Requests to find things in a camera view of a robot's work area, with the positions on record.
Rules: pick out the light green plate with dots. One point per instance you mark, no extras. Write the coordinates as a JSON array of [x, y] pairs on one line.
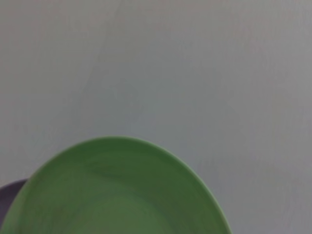
[[117, 195]]

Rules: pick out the lavender plate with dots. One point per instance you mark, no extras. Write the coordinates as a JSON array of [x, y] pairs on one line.
[[9, 195]]

